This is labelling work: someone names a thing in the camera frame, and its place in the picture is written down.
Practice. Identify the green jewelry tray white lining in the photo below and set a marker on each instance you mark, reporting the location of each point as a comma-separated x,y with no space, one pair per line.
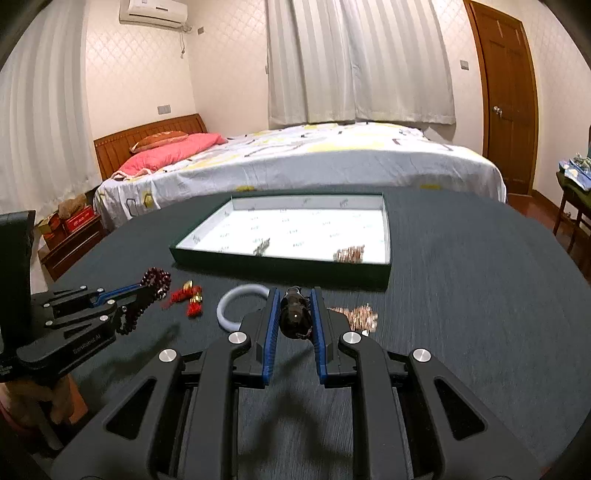
300,221

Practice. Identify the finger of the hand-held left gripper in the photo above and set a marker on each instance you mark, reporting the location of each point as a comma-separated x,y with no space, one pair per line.
92,316
115,290

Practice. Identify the pile of clothes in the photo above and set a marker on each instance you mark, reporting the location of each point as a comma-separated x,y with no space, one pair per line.
577,173

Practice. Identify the white bangle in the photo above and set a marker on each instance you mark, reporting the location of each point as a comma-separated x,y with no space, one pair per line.
226,302

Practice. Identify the black bead pendant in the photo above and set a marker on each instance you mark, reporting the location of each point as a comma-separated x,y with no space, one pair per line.
293,316

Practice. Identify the pink pillow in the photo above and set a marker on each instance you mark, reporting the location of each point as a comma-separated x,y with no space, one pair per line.
175,150

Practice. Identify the person's left hand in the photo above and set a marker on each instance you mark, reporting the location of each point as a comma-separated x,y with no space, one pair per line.
41,397

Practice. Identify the wooden headboard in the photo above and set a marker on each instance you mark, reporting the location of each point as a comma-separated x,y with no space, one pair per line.
120,143

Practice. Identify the white side curtain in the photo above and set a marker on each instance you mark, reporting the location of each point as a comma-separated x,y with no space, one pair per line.
41,115

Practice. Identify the white air conditioner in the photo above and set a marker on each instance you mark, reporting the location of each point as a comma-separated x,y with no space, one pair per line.
152,10

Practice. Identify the orange cushion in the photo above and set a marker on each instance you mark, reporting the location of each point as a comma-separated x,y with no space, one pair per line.
159,139

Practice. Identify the red box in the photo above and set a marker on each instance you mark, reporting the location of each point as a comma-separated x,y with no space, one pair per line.
78,221

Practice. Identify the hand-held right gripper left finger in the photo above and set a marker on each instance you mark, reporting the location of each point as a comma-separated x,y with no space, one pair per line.
270,337

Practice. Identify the wooden door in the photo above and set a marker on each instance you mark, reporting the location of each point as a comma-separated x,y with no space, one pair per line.
505,92

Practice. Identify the small silver charm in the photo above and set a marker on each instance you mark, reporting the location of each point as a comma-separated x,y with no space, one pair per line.
262,248

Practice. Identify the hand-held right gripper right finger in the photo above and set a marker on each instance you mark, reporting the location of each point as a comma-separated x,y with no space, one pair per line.
318,332

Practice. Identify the brown teddy bear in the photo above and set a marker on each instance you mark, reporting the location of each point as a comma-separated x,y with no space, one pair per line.
71,205

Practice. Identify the wooden nightstand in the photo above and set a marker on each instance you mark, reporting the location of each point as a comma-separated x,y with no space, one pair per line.
74,249

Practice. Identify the white window curtain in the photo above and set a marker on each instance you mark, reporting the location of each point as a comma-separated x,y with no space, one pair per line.
360,60

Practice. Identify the gold box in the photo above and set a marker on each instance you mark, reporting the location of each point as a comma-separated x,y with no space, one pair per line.
48,226

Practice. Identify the wooden chair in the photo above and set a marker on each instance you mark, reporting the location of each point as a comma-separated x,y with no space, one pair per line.
570,207

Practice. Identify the bed with patterned sheet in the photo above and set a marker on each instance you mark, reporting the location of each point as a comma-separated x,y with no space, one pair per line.
323,157

